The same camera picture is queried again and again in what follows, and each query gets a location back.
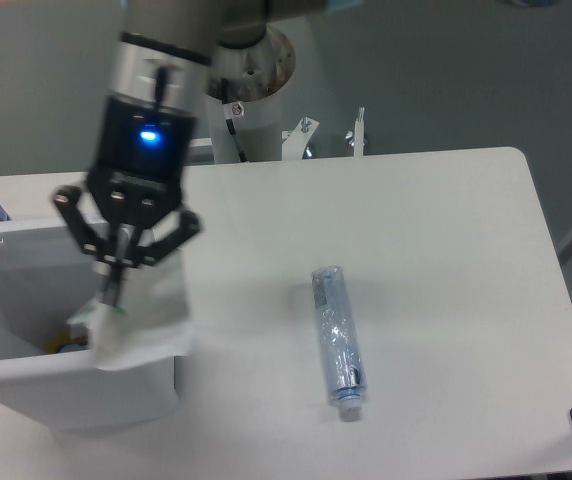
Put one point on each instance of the clear plastic bottle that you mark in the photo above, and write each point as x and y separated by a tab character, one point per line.
338	343

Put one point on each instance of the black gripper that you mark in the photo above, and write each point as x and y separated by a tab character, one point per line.
135	180

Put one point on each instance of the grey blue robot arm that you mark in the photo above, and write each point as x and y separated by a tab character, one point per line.
165	50

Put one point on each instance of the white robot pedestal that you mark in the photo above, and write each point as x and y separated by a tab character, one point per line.
250	72

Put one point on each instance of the trash inside can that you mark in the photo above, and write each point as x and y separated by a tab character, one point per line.
73	337

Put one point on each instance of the white trash can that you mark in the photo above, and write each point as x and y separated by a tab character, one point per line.
46	370

